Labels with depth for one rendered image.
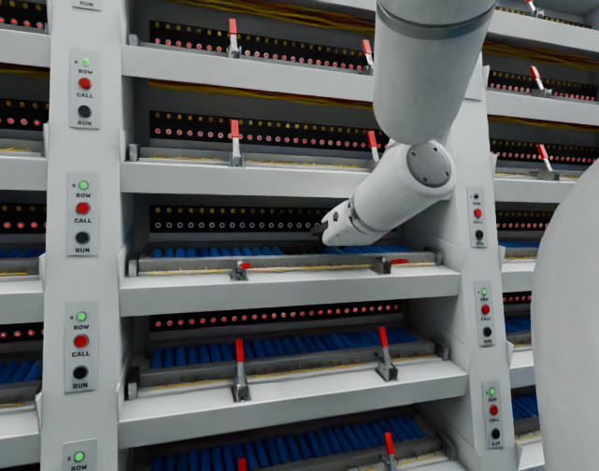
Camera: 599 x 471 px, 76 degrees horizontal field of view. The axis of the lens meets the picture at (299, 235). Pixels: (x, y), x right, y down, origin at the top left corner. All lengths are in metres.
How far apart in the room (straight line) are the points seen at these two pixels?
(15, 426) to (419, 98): 0.65
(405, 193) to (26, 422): 0.60
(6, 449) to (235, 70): 0.65
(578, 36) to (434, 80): 0.89
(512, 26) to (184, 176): 0.80
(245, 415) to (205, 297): 0.20
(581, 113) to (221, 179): 0.85
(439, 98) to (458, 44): 0.05
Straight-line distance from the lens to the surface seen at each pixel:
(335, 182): 0.70
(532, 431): 1.06
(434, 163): 0.50
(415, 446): 0.88
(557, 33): 1.18
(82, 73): 0.71
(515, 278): 0.91
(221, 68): 0.72
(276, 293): 0.65
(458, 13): 0.33
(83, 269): 0.64
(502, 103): 0.98
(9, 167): 0.69
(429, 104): 0.38
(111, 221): 0.64
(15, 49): 0.75
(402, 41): 0.34
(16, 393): 0.75
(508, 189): 0.93
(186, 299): 0.63
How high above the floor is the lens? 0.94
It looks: 5 degrees up
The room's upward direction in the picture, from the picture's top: 2 degrees counter-clockwise
